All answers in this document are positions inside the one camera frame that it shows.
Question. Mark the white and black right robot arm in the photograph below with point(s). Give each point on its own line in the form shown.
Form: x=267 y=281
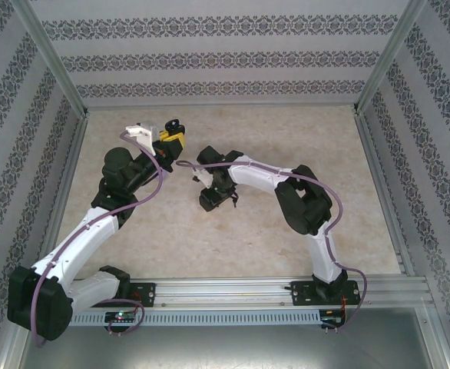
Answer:
x=255 y=175

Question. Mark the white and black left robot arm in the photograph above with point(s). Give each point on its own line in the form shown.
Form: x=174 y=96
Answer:
x=79 y=246

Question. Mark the circuit board with green light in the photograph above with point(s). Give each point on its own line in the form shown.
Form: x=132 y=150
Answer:
x=121 y=316

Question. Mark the grey metal sheet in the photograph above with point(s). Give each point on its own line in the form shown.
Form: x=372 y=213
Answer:
x=225 y=350

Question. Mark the small circuit board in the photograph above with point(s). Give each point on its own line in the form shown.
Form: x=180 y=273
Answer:
x=332 y=321

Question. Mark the aluminium side frame bar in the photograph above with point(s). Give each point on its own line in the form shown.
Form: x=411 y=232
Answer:
x=382 y=192
x=75 y=146

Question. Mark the aluminium mounting rail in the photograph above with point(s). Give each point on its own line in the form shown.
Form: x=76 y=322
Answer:
x=225 y=292

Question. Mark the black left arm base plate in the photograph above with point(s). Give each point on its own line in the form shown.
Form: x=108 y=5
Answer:
x=144 y=294

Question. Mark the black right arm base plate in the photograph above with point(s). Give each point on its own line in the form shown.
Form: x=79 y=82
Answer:
x=298 y=294

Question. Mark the aluminium frame post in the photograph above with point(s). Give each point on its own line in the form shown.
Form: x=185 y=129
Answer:
x=59 y=65
x=387 y=57

